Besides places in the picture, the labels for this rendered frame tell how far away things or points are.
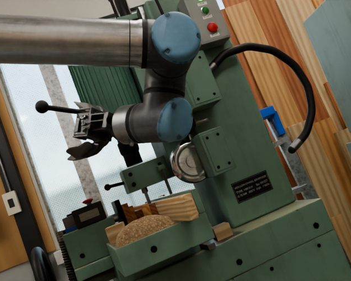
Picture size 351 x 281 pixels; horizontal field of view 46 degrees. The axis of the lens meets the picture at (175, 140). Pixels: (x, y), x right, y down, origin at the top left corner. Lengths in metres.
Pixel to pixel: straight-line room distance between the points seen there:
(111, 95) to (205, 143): 0.31
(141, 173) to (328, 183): 1.52
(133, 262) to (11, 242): 1.83
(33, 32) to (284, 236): 0.78
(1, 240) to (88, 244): 1.61
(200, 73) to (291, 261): 0.55
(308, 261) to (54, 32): 0.83
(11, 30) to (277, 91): 2.09
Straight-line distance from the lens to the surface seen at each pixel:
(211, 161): 1.09
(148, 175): 1.21
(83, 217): 1.10
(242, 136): 1.23
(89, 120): 0.97
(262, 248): 1.11
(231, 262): 1.08
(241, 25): 2.77
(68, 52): 0.75
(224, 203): 1.19
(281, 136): 2.10
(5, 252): 2.68
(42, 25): 0.76
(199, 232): 0.91
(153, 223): 0.90
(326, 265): 1.20
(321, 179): 2.51
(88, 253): 1.10
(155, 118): 0.84
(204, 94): 1.13
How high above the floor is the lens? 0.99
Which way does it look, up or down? 5 degrees up
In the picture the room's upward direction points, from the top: 21 degrees counter-clockwise
